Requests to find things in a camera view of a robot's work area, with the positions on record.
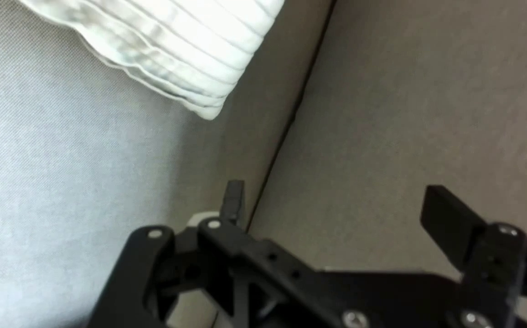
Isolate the plain cream pillow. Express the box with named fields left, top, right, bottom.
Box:
left=18, top=0, right=286, bottom=122

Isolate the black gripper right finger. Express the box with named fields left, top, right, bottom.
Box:
left=359, top=183, right=527, bottom=328

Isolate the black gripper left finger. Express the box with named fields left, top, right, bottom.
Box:
left=85, top=178, right=361, bottom=328

